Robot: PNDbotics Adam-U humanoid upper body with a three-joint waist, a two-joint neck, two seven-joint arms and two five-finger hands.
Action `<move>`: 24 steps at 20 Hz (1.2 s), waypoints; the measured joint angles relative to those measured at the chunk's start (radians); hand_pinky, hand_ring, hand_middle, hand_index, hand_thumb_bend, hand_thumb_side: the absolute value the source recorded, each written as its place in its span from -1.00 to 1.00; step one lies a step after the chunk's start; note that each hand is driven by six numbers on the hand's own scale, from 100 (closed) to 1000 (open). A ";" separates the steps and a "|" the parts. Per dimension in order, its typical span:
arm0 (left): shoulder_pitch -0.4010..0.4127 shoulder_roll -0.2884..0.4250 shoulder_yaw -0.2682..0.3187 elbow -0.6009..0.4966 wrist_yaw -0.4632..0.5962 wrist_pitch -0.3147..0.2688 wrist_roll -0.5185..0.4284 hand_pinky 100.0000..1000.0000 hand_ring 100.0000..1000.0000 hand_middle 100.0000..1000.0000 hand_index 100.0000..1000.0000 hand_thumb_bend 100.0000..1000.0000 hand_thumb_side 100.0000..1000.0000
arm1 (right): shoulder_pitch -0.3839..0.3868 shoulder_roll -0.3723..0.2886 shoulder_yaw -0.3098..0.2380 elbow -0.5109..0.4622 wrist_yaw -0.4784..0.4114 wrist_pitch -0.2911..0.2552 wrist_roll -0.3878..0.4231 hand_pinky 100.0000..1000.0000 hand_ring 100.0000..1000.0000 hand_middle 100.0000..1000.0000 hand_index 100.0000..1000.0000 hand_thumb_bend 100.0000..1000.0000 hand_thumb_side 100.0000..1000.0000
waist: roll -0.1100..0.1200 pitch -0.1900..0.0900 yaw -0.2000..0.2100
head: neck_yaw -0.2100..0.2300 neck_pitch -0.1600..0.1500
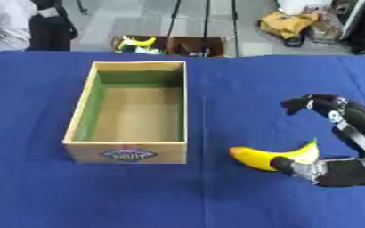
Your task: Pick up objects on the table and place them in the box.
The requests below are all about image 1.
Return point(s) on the yellow toy banana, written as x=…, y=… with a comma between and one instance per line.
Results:
x=139, y=42
x=258, y=156

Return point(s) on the black tripod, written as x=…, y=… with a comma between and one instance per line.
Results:
x=206, y=20

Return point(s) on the person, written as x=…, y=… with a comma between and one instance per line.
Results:
x=19, y=23

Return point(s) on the brown cardboard box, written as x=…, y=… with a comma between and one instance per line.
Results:
x=197, y=46
x=139, y=44

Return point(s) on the yellow bag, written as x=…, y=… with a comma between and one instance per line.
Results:
x=287, y=23

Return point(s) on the tan cardboard box green inside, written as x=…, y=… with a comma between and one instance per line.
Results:
x=133, y=112

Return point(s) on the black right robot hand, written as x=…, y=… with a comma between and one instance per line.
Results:
x=357, y=118

